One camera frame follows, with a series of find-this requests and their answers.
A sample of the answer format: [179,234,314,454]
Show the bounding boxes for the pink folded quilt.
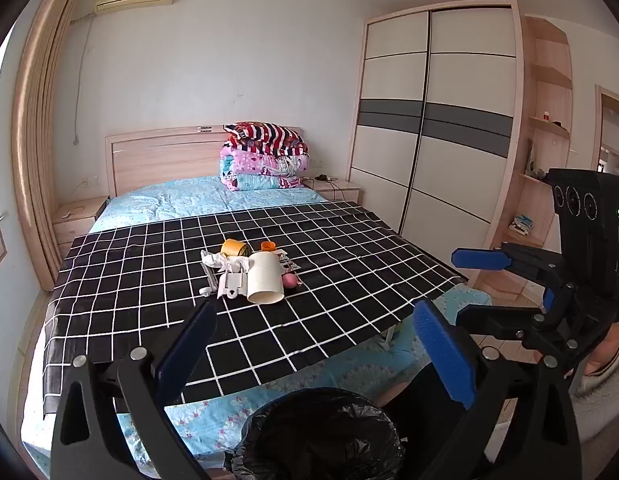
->
[218,142,310,178]

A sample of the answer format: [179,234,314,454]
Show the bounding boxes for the wooden door frame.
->
[593,84,619,177]

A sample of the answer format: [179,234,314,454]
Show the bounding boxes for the white sliding-door wardrobe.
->
[348,1,526,256]

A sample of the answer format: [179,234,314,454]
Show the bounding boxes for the beige curtain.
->
[12,0,93,292]

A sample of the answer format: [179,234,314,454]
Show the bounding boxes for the wooden nightstand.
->
[309,178,363,206]
[52,196,110,260]

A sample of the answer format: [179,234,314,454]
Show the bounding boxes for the wooden headboard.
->
[105,125,303,197]

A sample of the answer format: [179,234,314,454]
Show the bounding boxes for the bed with blue sheet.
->
[22,175,493,471]

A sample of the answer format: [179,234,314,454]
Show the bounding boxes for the wooden open shelf unit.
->
[472,14,574,303]

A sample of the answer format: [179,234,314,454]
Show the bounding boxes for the bin with black bag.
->
[228,386,408,480]

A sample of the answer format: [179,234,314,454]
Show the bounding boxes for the white plastic bracket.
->
[217,269,250,301]

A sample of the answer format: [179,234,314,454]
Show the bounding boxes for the white paper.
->
[200,250,254,275]

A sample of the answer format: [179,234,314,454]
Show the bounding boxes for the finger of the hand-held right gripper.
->
[451,241,577,293]
[456,282,617,378]

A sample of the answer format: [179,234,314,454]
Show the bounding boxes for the light blue folded quilt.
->
[220,172,306,191]

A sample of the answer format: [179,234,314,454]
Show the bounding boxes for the dark items on shelf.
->
[525,140,551,182]

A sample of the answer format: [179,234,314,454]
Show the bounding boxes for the striped folded blanket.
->
[224,121,306,155]

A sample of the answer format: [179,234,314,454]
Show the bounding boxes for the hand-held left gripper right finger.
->
[411,297,583,480]

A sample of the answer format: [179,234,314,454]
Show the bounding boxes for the black checkered cloth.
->
[42,201,469,415]

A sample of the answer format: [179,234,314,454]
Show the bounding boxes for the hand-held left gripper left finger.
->
[50,299,220,480]

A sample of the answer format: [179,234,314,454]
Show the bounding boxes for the black cable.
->
[302,174,346,202]

